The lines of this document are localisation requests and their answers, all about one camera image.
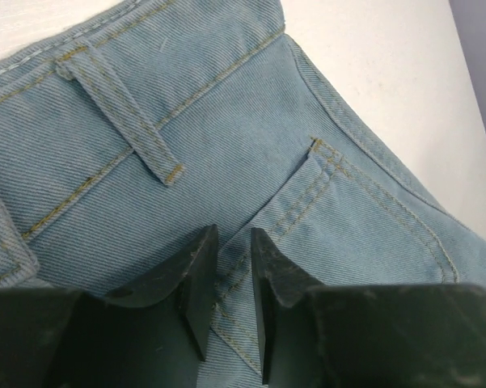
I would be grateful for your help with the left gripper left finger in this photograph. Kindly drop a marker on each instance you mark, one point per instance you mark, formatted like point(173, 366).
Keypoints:
point(150, 332)

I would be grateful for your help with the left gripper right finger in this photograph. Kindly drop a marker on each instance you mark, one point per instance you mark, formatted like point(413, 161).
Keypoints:
point(314, 335)

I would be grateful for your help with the light blue denim skirt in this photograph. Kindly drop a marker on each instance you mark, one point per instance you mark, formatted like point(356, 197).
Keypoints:
point(123, 136)

